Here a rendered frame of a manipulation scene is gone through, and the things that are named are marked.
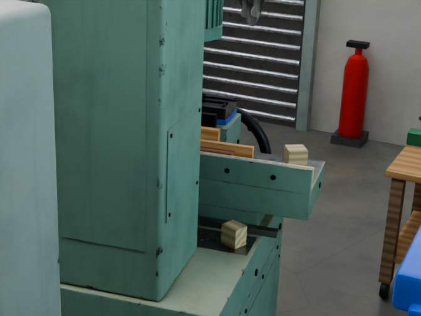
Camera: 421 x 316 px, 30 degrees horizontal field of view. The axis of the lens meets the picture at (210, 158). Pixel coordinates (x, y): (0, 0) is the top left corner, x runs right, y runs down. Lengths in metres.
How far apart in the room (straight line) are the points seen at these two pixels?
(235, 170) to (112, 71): 0.48
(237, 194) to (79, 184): 0.43
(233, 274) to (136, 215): 0.27
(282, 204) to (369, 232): 1.98
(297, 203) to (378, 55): 3.09
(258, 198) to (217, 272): 0.22
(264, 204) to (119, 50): 0.56
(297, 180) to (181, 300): 0.38
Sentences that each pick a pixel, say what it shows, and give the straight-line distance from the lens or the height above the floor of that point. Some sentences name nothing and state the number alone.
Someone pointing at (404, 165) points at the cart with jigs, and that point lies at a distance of 2.95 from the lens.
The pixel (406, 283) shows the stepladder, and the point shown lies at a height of 1.15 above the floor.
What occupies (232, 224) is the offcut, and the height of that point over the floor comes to 0.84.
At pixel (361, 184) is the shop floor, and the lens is 4.14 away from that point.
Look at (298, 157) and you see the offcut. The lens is 1.79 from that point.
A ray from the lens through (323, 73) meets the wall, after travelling 4.81.
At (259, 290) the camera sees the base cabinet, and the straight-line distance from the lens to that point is 1.74.
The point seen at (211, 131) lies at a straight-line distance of 1.77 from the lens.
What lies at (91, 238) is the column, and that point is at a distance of 1.42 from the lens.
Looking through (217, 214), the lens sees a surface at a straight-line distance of 1.72.
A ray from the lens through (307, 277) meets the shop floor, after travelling 3.20.
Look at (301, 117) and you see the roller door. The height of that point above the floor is 0.09.
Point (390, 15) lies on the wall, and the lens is 4.64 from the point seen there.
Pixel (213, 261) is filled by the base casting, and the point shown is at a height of 0.80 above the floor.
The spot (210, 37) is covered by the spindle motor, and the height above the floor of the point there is 1.21.
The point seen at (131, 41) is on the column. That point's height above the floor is 1.27.
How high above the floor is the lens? 1.55
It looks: 21 degrees down
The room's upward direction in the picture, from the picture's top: 2 degrees clockwise
